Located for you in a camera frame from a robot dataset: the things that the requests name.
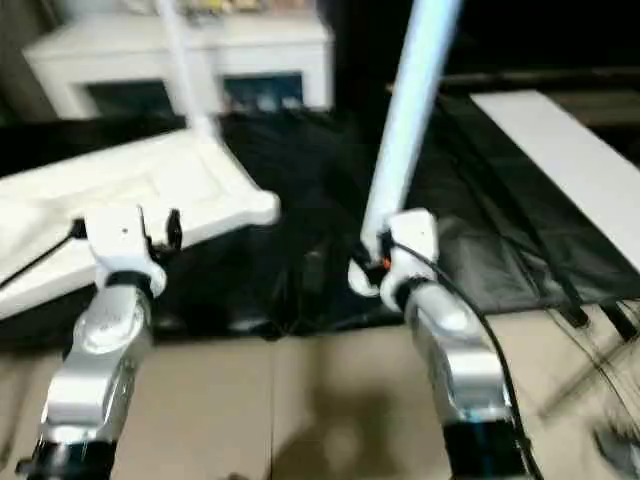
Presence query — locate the white plastic table top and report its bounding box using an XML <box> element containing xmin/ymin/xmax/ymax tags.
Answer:
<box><xmin>0</xmin><ymin>126</ymin><xmax>282</xmax><ymax>322</ymax></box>

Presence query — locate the white plastic table leg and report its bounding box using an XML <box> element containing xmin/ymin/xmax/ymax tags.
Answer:
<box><xmin>346</xmin><ymin>0</ymin><xmax>465</xmax><ymax>297</ymax></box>
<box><xmin>156</xmin><ymin>0</ymin><xmax>225</xmax><ymax>147</ymax></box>

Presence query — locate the black mat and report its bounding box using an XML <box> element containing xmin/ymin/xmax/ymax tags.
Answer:
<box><xmin>0</xmin><ymin>92</ymin><xmax>640</xmax><ymax>346</ymax></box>

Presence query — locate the white cabinet with glass doors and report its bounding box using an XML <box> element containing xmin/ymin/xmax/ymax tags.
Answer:
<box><xmin>21</xmin><ymin>18</ymin><xmax>336</xmax><ymax>122</ymax></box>

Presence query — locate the flat white board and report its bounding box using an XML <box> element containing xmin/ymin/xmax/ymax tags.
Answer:
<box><xmin>471</xmin><ymin>88</ymin><xmax>640</xmax><ymax>267</ymax></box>

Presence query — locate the grey-green curtain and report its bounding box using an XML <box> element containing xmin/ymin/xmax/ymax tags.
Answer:
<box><xmin>0</xmin><ymin>0</ymin><xmax>66</xmax><ymax>122</ymax></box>

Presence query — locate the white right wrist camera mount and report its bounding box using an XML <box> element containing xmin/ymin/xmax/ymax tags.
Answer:
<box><xmin>376</xmin><ymin>208</ymin><xmax>442</xmax><ymax>310</ymax></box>

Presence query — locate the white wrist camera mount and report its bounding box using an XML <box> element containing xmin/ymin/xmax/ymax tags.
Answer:
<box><xmin>376</xmin><ymin>208</ymin><xmax>442</xmax><ymax>310</ymax></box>
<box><xmin>81</xmin><ymin>203</ymin><xmax>170</xmax><ymax>297</ymax></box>

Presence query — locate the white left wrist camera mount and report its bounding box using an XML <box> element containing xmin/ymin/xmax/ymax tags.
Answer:
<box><xmin>81</xmin><ymin>203</ymin><xmax>170</xmax><ymax>297</ymax></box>

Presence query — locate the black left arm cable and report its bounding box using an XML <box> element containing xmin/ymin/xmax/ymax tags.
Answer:
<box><xmin>0</xmin><ymin>218</ymin><xmax>87</xmax><ymax>292</ymax></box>

